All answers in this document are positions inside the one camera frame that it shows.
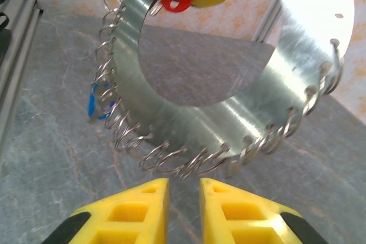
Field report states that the key with blue tag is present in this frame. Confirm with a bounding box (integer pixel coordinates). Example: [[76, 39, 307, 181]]
[[86, 83, 116, 121]]

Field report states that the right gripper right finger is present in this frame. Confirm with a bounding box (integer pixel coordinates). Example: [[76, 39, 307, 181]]
[[199, 177, 329, 244]]

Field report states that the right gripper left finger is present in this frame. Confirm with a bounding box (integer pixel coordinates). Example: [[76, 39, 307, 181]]
[[42, 177, 170, 244]]

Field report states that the metal disc with keyrings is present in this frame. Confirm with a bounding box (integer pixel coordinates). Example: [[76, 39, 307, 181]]
[[94, 0, 357, 181]]

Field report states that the aluminium mounting rail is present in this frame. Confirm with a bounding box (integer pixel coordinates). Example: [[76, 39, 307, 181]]
[[0, 0, 44, 142]]

